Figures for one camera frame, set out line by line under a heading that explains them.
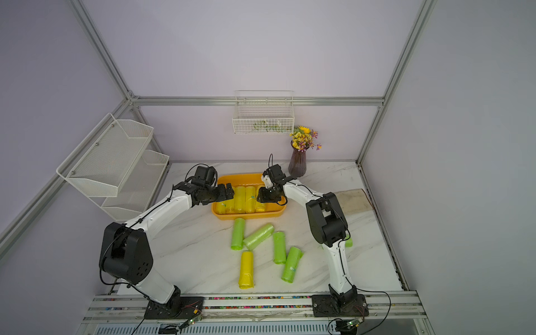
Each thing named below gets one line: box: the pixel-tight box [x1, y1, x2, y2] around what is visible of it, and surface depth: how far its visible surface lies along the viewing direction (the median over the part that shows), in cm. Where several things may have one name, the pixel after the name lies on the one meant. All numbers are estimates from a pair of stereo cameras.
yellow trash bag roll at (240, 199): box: [234, 185, 246, 213], surface depth 100 cm
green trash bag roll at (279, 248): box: [272, 231, 287, 265], surface depth 88 cm
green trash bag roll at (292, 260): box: [280, 246, 304, 284], surface depth 83 cm
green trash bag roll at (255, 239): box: [242, 223, 275, 251], surface depth 90 cm
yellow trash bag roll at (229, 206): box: [224, 196, 236, 214], surface depth 100 cm
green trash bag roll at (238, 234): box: [230, 217, 246, 251], surface depth 92 cm
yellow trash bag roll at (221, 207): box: [216, 200, 227, 215], surface depth 99 cm
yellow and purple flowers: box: [288, 125, 323, 153], surface depth 100 cm
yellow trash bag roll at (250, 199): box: [244, 185, 257, 213], surface depth 100 cm
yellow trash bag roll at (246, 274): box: [238, 250, 255, 290], surface depth 81 cm
